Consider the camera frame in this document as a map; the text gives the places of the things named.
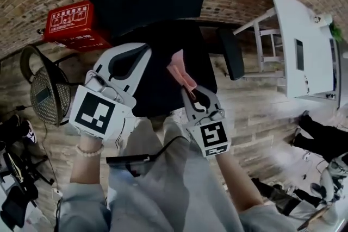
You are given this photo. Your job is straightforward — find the black chair armrest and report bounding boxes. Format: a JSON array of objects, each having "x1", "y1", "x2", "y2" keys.
[{"x1": 216, "y1": 27, "x2": 245, "y2": 81}]

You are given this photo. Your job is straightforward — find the woven rattan chair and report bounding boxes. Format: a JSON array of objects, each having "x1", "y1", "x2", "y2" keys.
[{"x1": 20, "y1": 44, "x2": 73, "y2": 128}]

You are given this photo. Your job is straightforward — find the pink cloth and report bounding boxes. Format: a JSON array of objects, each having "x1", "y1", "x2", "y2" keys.
[{"x1": 166, "y1": 49, "x2": 197, "y2": 99}]

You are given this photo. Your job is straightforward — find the black bag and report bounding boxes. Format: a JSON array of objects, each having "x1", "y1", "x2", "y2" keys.
[{"x1": 0, "y1": 143, "x2": 39, "y2": 228}]

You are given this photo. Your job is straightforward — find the thin black floor cable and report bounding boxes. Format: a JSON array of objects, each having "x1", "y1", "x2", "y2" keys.
[{"x1": 40, "y1": 116, "x2": 64, "y2": 191}]

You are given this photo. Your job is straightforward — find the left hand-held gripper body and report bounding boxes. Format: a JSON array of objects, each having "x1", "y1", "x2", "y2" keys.
[{"x1": 68, "y1": 69, "x2": 137, "y2": 142}]

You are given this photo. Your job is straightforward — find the person's right forearm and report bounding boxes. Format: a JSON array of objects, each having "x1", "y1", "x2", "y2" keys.
[{"x1": 216, "y1": 153, "x2": 297, "y2": 232}]

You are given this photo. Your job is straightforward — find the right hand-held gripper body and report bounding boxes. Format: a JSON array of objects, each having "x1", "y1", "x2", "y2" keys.
[{"x1": 187, "y1": 108, "x2": 232, "y2": 159}]

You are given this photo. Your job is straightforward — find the person's legs in grey trousers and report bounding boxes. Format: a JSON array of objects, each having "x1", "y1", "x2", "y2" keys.
[{"x1": 105, "y1": 114, "x2": 229, "y2": 232}]

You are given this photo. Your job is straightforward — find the black cable with flat connector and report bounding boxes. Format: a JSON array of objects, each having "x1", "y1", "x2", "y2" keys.
[{"x1": 105, "y1": 135, "x2": 191, "y2": 173}]

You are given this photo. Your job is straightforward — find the white table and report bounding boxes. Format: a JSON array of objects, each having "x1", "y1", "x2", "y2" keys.
[{"x1": 233, "y1": 0, "x2": 341, "y2": 110}]

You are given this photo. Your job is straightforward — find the beaded bracelet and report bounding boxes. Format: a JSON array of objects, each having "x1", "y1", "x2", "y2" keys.
[{"x1": 75, "y1": 143, "x2": 105, "y2": 157}]

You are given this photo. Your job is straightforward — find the red fire extinguisher box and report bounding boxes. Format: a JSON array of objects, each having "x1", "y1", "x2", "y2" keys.
[{"x1": 42, "y1": 0, "x2": 113, "y2": 50}]

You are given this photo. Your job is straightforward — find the person's left forearm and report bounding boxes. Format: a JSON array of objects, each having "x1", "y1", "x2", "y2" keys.
[{"x1": 47, "y1": 134, "x2": 110, "y2": 232}]

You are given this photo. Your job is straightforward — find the black phone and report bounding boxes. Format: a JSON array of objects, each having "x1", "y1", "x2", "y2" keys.
[{"x1": 294, "y1": 38, "x2": 305, "y2": 72}]

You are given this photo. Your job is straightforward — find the black and white sneaker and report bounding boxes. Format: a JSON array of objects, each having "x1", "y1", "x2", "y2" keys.
[{"x1": 23, "y1": 120, "x2": 38, "y2": 144}]

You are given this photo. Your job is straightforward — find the green plant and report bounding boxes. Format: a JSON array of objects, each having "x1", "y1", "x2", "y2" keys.
[{"x1": 328, "y1": 21, "x2": 344, "y2": 42}]

